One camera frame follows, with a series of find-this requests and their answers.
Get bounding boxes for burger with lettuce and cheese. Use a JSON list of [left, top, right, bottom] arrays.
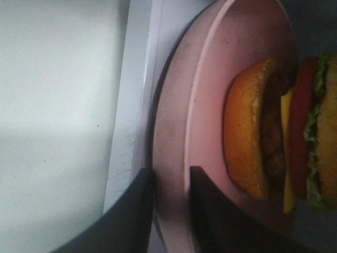
[[223, 53, 336, 213]]

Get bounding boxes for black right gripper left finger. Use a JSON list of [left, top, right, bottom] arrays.
[[55, 168, 153, 252]]

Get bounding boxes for pink round plate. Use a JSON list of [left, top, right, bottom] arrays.
[[162, 1, 298, 252]]

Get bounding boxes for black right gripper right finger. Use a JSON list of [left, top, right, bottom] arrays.
[[190, 166, 334, 252]]

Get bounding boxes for white microwave oven body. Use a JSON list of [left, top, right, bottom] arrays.
[[104, 0, 174, 253]]

